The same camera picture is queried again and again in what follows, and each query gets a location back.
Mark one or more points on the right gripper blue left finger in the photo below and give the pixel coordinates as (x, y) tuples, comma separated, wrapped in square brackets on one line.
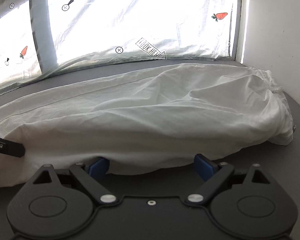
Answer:
[(88, 176)]

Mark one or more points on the carrot print curtain sheet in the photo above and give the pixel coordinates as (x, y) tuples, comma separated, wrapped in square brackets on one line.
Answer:
[(44, 38)]

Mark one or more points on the white trousers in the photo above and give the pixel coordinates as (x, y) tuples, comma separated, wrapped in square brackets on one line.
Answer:
[(145, 120)]

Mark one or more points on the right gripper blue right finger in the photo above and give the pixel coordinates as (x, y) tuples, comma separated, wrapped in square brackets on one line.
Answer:
[(215, 177)]

